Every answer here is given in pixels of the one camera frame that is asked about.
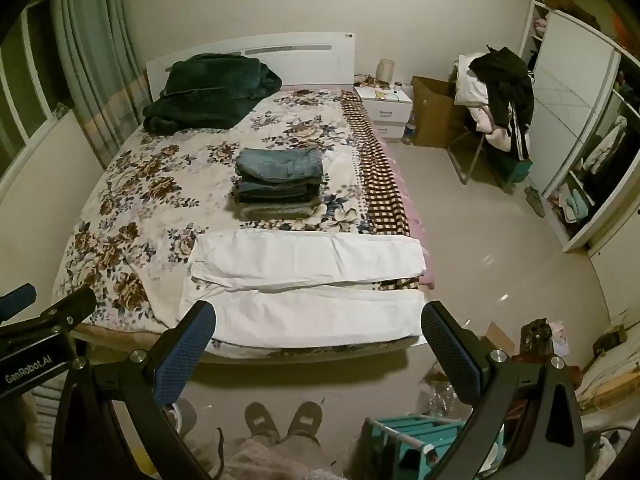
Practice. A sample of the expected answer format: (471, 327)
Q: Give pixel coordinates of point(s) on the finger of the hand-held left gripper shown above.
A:
(70, 307)
(15, 300)

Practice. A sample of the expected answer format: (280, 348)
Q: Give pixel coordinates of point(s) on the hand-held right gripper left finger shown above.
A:
(185, 355)

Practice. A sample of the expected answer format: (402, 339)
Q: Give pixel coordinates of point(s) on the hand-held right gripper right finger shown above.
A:
(450, 355)

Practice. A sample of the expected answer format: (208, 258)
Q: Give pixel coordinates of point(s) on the white pants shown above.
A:
(300, 260)

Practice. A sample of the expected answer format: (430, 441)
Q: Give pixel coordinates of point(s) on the folded grey pants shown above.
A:
(275, 211)

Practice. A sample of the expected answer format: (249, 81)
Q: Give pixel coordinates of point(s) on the clear plastic bag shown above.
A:
(442, 390)

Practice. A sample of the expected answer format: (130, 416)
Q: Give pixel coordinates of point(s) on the flat cardboard piece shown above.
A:
(497, 340)

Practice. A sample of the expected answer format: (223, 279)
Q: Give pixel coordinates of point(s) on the grey tape roll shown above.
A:
(186, 417)

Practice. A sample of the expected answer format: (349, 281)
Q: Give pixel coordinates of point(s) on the dark brown object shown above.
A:
(536, 337)

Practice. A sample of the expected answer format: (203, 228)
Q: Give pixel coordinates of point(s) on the teal rack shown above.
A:
(410, 435)

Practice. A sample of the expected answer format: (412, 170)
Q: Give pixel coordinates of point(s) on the floral bedspread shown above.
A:
(150, 195)

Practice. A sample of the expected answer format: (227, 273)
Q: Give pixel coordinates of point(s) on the pink bed sheet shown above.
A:
(415, 220)

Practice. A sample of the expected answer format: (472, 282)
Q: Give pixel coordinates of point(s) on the person's legs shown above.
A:
(280, 460)

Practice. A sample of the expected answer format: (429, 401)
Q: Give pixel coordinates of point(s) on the grey shoes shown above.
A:
(535, 202)

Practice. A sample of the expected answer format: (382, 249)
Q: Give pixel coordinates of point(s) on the folded dark blue jeans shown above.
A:
(275, 191)

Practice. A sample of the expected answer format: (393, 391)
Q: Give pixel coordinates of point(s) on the brown checkered blanket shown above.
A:
(380, 175)

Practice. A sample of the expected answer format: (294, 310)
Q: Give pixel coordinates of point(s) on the metal chair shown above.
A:
(467, 160)

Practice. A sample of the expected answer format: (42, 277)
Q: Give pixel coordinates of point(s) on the teal storage box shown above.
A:
(517, 170)

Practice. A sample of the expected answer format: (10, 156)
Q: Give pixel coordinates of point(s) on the folded light blue jeans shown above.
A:
(280, 162)

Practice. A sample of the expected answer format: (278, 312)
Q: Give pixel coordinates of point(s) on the plastic water bottle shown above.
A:
(409, 134)

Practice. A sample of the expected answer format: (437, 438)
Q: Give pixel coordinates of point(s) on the cardboard box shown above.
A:
(435, 110)

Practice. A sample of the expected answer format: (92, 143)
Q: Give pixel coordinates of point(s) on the green striped curtain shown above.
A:
(95, 60)

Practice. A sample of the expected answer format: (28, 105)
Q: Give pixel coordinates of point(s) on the white nightstand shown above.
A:
(387, 110)

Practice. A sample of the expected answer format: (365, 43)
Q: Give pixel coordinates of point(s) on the dark green blanket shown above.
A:
(210, 90)

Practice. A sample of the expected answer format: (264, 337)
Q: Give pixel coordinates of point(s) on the chair piled with clothes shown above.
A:
(475, 85)

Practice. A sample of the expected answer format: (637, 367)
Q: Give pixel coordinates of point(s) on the white wardrobe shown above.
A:
(570, 110)

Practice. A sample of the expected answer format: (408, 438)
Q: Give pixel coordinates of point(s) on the black jacket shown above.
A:
(505, 80)

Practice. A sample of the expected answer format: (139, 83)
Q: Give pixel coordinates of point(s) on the cream table lamp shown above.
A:
(385, 70)

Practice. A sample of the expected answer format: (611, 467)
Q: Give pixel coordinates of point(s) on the white headboard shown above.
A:
(300, 65)

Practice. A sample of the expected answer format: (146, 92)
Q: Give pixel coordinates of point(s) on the wooden bed frame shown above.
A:
(300, 355)

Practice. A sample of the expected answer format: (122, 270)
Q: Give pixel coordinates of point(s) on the white window frame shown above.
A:
(25, 125)

